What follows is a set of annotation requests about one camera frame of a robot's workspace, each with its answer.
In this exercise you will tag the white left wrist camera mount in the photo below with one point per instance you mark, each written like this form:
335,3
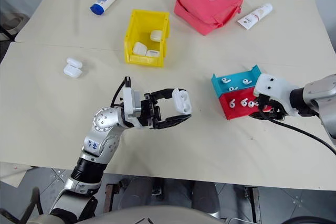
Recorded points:
128,100

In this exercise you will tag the pink fabric pouch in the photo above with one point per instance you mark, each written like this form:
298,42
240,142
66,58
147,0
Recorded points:
207,3

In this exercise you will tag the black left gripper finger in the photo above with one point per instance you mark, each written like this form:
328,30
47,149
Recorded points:
173,121
165,93

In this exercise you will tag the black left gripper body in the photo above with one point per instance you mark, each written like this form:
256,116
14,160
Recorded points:
151,111

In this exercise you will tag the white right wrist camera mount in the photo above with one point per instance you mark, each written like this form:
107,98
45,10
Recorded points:
273,87

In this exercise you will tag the teal plastic tray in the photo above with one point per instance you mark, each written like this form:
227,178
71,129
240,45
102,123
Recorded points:
218,85

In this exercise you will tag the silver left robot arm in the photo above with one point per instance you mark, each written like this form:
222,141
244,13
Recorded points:
98,140

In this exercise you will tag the closed white earbuds case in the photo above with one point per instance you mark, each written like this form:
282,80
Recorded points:
139,48
152,53
156,36

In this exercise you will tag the dark rounded robot leg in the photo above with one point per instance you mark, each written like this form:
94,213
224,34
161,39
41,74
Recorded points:
204,195

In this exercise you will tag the red plastic tray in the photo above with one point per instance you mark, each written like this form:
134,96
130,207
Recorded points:
236,112

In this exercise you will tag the white earbuds case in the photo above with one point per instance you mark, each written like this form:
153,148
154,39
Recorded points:
139,48
72,68
182,102
156,36
152,53

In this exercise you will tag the white cosmetic tube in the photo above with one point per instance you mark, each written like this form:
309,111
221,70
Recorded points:
256,15

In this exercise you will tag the yellow plastic bin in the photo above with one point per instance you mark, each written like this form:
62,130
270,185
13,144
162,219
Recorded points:
136,24

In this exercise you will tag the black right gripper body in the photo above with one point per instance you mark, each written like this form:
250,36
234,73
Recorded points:
275,113

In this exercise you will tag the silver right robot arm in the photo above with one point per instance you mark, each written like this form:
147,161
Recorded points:
320,95

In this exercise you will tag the white earbud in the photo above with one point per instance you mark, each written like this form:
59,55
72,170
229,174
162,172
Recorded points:
232,102
246,81
225,80
232,88
244,101
251,104

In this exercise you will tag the white bottle with blue cap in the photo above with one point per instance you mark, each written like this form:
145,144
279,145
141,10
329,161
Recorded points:
105,1

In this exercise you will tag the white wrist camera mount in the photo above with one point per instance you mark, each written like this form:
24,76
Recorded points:
273,87
128,100

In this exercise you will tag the rusty metal table leg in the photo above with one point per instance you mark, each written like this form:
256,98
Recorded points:
254,203
109,197

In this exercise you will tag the grey robot torso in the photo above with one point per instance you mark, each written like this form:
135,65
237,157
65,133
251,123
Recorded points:
131,216

